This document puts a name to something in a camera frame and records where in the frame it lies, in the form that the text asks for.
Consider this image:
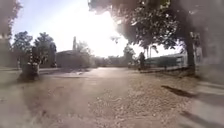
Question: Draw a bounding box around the person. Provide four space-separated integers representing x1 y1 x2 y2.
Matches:
138 52 147 71

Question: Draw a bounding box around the low building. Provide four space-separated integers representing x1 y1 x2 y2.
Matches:
55 49 92 70

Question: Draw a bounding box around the tall slender tree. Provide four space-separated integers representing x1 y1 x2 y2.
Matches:
72 35 78 52

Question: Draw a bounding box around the long building with green fence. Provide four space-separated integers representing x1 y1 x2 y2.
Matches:
145 53 186 69

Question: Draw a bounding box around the row of trees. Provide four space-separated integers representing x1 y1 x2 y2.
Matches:
0 0 58 69

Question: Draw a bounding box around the large tree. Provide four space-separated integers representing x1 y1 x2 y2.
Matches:
88 0 224 75

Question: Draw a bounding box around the dark bush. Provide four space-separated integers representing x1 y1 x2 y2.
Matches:
18 61 41 82

